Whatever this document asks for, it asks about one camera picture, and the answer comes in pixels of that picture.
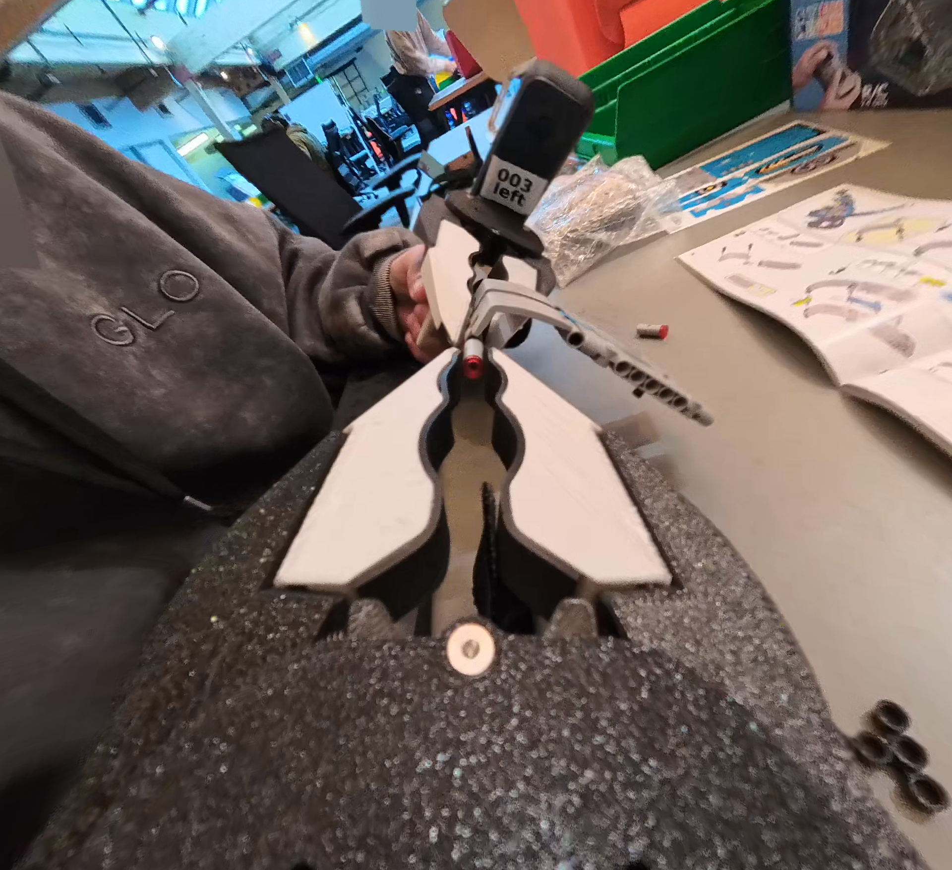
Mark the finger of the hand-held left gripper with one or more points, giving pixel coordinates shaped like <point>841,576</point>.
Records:
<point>524,271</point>
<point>448,275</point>

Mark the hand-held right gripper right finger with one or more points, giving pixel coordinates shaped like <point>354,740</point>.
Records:
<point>580,505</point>

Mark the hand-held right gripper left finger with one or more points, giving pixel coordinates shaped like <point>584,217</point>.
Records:
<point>364,505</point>

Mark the grey tube connector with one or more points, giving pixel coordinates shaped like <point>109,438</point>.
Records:
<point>473,348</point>
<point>647,331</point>

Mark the small clear plastic bag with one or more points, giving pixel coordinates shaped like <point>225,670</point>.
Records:
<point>602,215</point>

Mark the grey building block assembly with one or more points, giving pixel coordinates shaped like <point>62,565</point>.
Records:
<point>632,372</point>

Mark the grey desk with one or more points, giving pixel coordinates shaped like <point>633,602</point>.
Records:
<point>781,513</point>

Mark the person's left hand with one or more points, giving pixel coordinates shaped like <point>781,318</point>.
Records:
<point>413,297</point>

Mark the tan board on wooden stand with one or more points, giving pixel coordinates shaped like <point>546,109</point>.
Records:
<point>487,15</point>

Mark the green plastic bin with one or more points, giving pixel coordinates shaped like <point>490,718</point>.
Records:
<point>692,89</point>

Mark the black office chair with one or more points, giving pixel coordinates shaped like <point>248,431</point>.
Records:
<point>297,186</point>

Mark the sticker sheet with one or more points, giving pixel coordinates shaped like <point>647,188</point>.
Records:
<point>773,171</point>

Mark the building instruction booklet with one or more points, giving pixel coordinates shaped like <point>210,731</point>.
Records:
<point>855,275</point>

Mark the toy robot product box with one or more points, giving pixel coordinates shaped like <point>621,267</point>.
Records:
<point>870,7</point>

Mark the cluster of black bushings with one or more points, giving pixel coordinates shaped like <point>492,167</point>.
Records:
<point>900,751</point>

